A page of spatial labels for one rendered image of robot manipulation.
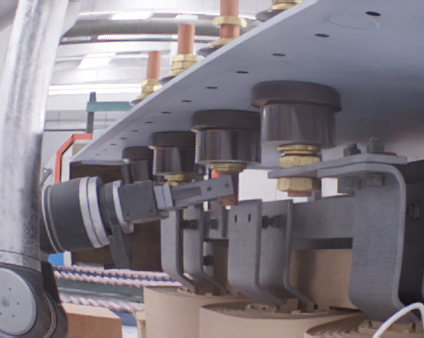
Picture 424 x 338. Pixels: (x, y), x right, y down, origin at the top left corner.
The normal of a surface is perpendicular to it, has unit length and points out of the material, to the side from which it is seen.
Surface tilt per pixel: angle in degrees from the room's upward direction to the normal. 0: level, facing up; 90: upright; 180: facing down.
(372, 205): 90
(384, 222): 90
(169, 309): 90
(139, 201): 90
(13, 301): 79
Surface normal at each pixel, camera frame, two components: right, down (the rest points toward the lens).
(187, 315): -0.61, -0.06
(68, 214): -0.06, -0.02
